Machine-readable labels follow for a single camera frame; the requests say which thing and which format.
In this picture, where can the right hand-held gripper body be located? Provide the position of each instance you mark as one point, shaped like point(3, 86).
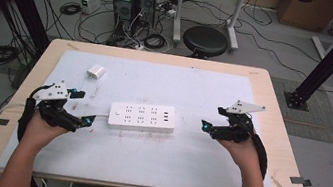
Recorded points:
point(239, 130)

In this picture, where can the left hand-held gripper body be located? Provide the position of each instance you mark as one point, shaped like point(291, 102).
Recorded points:
point(53, 92)

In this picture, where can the person's right hand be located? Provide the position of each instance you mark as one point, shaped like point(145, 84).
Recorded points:
point(246, 155)

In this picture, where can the person's left hand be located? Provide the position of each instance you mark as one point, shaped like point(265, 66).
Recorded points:
point(41, 134)

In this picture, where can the white charger adapter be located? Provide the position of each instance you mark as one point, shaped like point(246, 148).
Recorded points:
point(96, 71)

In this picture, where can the white power strip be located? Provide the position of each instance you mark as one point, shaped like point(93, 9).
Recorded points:
point(142, 116)

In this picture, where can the white table mat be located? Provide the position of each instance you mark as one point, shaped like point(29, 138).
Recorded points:
point(150, 158)

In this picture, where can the black round stool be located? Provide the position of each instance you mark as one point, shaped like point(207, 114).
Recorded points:
point(205, 40)

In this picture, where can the grey floor mat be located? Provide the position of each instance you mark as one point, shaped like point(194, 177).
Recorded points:
point(321, 124)

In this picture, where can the white power supply box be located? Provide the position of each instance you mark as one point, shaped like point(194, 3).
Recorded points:
point(90, 2)

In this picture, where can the black computer tower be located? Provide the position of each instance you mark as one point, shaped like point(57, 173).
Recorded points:
point(124, 4)
point(146, 2)

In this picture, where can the large cardboard box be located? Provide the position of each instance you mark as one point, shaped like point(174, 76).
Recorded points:
point(309, 11)

